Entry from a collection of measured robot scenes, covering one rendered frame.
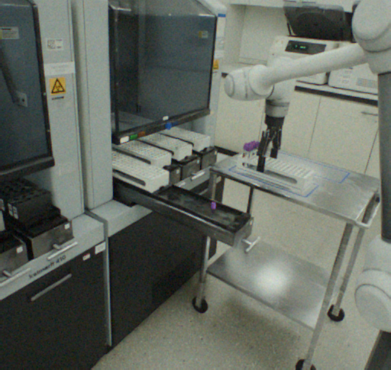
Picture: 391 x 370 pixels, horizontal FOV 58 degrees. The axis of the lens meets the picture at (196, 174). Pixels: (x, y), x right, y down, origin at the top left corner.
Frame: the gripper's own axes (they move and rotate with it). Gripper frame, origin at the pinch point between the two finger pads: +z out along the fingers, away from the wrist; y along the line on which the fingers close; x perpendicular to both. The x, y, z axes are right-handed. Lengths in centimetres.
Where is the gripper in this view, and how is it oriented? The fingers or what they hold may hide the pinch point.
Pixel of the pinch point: (266, 162)
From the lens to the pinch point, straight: 148.6
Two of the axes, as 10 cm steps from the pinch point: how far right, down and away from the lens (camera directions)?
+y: 6.0, -3.0, 7.4
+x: -8.0, -3.1, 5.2
